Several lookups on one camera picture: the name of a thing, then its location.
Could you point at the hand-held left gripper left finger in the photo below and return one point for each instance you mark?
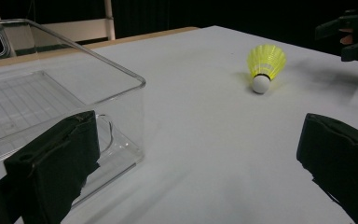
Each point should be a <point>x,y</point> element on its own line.
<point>52,168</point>

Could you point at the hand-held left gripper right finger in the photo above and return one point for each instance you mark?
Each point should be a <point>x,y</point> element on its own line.
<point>341,155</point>

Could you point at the clear plastic box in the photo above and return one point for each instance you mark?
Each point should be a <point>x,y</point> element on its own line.
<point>59,93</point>

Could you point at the yellow shuttlecock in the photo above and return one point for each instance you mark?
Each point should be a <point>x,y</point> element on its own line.
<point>265,63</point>

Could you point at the white slanted pole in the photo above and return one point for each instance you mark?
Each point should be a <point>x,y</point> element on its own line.
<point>0,21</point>

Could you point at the white frame stand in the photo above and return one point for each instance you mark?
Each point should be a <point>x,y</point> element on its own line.
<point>84,28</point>

